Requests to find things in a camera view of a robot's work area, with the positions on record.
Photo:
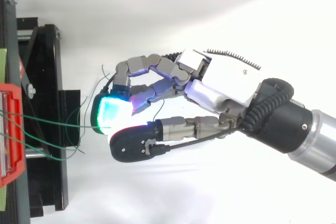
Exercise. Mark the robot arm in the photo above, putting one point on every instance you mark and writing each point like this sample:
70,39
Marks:
294,127

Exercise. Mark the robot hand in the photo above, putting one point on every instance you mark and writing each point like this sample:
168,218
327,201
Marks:
223,77

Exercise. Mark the red bin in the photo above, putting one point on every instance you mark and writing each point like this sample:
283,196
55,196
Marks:
14,119

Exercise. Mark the black stand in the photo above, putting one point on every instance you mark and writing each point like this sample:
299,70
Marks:
44,82

